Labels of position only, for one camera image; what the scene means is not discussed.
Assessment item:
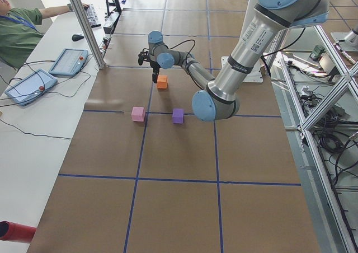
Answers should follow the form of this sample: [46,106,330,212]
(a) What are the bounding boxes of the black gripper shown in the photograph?
[150,62,159,83]

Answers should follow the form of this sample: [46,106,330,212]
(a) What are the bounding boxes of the orange foam cube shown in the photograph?
[157,75,168,90]

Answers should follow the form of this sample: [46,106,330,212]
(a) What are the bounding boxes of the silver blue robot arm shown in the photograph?
[148,0,330,121]

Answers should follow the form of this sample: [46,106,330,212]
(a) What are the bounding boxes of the person's hand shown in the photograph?
[82,3,90,10]

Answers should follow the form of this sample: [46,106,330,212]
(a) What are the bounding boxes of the pink foam cube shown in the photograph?
[131,106,146,122]

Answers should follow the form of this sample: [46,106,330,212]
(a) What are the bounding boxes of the purple foam cube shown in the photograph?
[172,108,184,124]

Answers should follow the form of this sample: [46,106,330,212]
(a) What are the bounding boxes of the far blue teach pendant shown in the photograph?
[49,48,88,77]

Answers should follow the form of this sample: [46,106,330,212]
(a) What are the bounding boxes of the blue teach pendant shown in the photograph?
[5,69,58,106]
[49,48,88,77]

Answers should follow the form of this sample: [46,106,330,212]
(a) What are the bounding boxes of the black computer mouse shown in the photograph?
[72,34,84,42]

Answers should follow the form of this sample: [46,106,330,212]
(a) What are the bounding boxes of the black keyboard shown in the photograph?
[84,4,101,28]

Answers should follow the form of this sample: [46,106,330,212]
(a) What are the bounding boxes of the brown paper table cover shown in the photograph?
[29,0,320,252]

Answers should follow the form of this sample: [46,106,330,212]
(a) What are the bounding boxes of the near blue teach pendant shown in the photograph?
[5,69,58,106]

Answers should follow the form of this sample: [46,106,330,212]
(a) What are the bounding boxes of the person in green shirt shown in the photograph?
[1,0,74,69]

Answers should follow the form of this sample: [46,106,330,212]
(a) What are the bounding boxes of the red cylinder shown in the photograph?
[1,221,36,243]

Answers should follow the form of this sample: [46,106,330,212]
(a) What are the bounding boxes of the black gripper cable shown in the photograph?
[139,39,196,66]

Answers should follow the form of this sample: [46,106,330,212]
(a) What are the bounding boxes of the aluminium frame post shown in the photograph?
[70,0,106,69]

